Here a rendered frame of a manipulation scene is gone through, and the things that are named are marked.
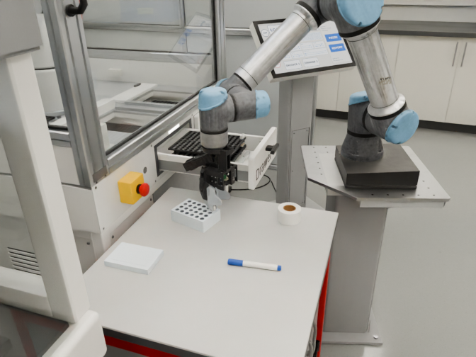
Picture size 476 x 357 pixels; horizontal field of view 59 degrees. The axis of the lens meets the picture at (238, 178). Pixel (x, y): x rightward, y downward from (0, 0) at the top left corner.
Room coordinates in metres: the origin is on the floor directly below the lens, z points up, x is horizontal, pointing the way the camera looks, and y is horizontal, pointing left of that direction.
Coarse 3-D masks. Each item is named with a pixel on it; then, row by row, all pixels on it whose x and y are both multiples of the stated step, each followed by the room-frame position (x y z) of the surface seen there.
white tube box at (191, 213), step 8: (192, 200) 1.14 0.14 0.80; (176, 208) 1.09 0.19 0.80; (184, 208) 1.10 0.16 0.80; (192, 208) 1.09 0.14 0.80; (200, 208) 1.09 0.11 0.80; (208, 208) 1.10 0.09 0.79; (176, 216) 1.07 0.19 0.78; (184, 216) 1.05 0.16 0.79; (192, 216) 1.05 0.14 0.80; (200, 216) 1.05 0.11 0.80; (208, 216) 1.05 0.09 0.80; (216, 216) 1.07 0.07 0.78; (184, 224) 1.06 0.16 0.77; (192, 224) 1.04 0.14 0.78; (200, 224) 1.02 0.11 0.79; (208, 224) 1.04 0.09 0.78
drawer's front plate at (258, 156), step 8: (272, 128) 1.41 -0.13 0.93; (272, 136) 1.37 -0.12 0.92; (264, 144) 1.28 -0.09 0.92; (272, 144) 1.37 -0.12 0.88; (256, 152) 1.20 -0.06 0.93; (264, 152) 1.28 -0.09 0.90; (248, 160) 1.17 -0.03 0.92; (256, 160) 1.19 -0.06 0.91; (264, 160) 1.28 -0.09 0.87; (272, 160) 1.38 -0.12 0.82; (248, 168) 1.17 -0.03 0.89; (256, 168) 1.19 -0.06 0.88; (264, 168) 1.28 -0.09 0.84; (256, 184) 1.19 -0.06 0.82
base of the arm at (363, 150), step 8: (352, 136) 1.39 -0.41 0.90; (360, 136) 1.37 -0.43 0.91; (368, 136) 1.36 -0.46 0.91; (376, 136) 1.37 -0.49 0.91; (344, 144) 1.41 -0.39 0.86; (352, 144) 1.38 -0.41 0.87; (360, 144) 1.36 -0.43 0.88; (368, 144) 1.36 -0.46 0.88; (376, 144) 1.37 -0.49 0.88; (344, 152) 1.40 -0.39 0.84; (352, 152) 1.38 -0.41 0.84; (360, 152) 1.36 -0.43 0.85; (368, 152) 1.35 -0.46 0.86; (376, 152) 1.36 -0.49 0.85; (352, 160) 1.36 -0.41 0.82; (360, 160) 1.35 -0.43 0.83; (368, 160) 1.35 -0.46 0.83; (376, 160) 1.35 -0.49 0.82
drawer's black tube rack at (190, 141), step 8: (184, 136) 1.43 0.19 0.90; (192, 136) 1.43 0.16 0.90; (232, 136) 1.42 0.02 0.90; (176, 144) 1.35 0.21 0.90; (184, 144) 1.35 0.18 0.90; (192, 144) 1.35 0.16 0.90; (200, 144) 1.35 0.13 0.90; (232, 144) 1.34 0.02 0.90; (176, 152) 1.35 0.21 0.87; (184, 152) 1.35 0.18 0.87; (192, 152) 1.29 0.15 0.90; (200, 152) 1.28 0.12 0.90; (240, 152) 1.35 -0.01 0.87; (232, 160) 1.27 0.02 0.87
